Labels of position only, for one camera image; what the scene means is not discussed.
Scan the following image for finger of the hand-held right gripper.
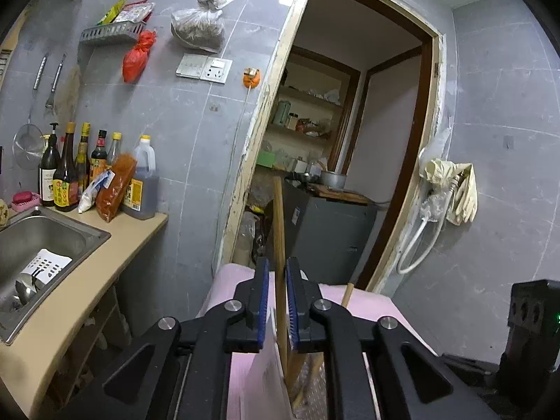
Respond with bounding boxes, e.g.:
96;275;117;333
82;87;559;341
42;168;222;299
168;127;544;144
440;353;504;403

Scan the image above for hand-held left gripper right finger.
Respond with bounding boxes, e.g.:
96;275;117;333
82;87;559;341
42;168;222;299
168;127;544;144
285;257;499;420

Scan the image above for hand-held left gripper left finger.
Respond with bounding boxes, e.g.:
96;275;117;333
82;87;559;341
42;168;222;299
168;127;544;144
57;257;270;420

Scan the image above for white perforated utensil holder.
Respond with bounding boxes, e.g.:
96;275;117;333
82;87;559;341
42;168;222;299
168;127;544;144
240;310;329;420

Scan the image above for wooden cutting board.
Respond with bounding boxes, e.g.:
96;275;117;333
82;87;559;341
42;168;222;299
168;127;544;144
273;177;290;386
308;184;372;205

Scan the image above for pink floral tablecloth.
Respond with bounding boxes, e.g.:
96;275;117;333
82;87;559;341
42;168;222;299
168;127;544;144
197;262;438;420

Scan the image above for grey cabinet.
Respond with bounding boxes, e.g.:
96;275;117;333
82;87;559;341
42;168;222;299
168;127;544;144
280;179;379;289

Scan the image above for steel pot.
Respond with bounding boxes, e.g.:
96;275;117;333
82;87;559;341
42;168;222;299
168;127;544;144
318;170;348;189

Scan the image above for cream rubber gloves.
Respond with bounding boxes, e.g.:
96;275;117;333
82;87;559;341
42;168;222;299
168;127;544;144
420;157;479;227

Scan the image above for clear plastic bag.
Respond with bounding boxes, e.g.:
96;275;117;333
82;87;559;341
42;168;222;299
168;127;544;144
418;192;447;224

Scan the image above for beige kitchen counter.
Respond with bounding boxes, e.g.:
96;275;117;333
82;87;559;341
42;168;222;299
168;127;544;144
0;208;169;420

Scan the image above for cooking oil jug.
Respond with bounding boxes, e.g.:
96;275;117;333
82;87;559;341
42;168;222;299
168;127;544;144
121;135;160;221

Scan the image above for orange spice packet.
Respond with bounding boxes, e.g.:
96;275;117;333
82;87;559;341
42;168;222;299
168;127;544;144
95;153;138;223

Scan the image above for wooden pantry shelf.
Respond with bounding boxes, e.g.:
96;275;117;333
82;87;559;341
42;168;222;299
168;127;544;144
258;48;362;171

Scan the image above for green jar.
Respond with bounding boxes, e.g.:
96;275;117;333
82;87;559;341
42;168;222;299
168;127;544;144
273;100;292;125

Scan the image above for white and blue packet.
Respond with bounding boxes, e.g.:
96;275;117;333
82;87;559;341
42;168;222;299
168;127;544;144
78;170;117;214

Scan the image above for clear yellow-capped bottle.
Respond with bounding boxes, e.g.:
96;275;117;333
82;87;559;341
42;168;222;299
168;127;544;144
106;132;123;171

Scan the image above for steel sink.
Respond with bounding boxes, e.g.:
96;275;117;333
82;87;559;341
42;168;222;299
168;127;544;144
0;205;112;345

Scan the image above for white perforated sink basket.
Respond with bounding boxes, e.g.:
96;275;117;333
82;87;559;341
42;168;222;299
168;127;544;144
17;248;74;292

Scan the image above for red-labelled sauce bottle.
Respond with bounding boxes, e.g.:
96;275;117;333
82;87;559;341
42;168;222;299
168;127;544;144
90;129;109;184

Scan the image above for yellow-capped sauce bottle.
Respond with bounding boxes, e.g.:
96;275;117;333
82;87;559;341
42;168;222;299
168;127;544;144
75;122;92;189

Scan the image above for steel ladle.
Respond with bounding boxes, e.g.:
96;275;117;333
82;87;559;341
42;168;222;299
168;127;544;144
0;278;42;316

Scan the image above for tall dark sauce bottle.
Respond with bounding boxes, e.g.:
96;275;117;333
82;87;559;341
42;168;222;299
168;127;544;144
52;122;79;213

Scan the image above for dark pump bottle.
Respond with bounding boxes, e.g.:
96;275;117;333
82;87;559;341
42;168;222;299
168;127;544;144
38;122;61;207

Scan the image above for pink soap dish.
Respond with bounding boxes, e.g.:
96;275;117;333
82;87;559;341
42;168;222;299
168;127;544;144
11;190;41;213

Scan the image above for red plastic bag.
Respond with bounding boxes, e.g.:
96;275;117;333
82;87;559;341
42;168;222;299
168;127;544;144
122;30;157;83

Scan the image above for hanging mesh strainer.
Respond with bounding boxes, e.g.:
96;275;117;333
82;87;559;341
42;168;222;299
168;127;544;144
12;54;49;170

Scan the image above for clear bag of dried goods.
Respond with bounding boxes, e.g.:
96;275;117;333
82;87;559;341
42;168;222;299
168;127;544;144
170;0;235;51

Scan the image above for hanging steel utensil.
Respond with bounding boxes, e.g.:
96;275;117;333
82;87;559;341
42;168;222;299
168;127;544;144
45;55;66;110

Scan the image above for red snack packet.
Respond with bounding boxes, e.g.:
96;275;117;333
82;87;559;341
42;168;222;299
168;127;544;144
114;1;156;25

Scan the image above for yellow snack packet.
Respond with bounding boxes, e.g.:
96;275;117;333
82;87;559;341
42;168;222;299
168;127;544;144
97;0;132;27

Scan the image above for white hose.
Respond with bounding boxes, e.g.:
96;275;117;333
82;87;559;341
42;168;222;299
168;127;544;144
396;175;464;275

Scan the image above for wooden door frame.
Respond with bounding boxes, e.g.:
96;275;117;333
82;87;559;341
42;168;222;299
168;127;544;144
212;0;445;298

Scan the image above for wall switch socket panel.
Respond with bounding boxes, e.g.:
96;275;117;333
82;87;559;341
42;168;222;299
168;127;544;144
176;52;233;85

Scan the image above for grey wall rack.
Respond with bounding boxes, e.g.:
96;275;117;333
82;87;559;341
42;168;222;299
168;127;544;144
79;22;147;47

